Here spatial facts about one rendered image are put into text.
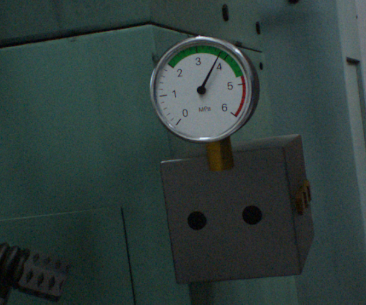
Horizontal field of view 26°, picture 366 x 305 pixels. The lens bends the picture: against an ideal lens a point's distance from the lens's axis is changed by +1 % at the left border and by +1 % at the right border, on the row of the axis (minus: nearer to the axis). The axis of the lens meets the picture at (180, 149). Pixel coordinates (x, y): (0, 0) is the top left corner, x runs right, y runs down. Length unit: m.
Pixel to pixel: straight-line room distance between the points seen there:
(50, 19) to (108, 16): 0.04
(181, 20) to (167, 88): 0.16
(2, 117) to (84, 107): 0.06
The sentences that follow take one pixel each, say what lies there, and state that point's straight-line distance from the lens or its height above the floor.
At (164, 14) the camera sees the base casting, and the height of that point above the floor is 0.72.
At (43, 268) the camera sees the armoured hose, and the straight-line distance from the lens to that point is 0.47.
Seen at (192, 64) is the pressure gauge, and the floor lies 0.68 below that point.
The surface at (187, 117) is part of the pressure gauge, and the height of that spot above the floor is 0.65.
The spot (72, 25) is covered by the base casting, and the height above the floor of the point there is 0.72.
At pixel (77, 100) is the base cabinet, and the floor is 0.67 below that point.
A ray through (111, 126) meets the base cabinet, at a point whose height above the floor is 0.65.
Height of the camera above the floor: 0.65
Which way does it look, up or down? 3 degrees down
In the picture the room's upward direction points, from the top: 8 degrees counter-clockwise
